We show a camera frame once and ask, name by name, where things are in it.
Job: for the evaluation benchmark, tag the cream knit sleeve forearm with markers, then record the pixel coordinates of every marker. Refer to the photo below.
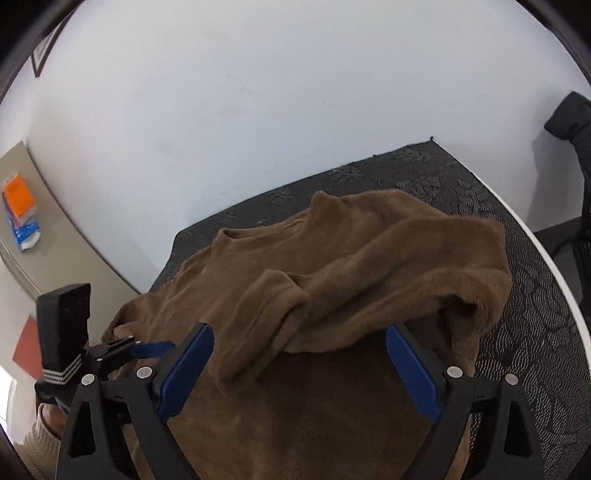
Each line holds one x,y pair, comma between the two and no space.
39,451

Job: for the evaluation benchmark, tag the orange and blue packets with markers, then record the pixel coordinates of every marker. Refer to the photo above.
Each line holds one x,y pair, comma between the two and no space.
21,209

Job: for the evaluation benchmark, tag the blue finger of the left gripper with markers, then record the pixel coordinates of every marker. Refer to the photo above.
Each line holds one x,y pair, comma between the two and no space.
141,350

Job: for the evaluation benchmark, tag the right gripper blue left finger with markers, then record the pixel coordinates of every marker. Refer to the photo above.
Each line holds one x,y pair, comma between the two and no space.
144,393

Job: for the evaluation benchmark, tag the person's left hand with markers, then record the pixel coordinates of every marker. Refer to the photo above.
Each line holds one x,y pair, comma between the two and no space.
53,419

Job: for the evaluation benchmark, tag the brown fleece sweater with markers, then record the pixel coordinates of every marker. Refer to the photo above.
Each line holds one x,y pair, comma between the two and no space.
300,384

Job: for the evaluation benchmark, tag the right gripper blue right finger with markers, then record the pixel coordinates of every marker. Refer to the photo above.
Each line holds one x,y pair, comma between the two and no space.
507,445

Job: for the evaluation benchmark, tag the black jacket on chair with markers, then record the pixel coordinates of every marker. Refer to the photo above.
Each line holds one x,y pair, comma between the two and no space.
571,121

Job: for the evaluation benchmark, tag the black patterned table mat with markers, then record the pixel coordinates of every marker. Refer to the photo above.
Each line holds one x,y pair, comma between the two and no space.
541,336

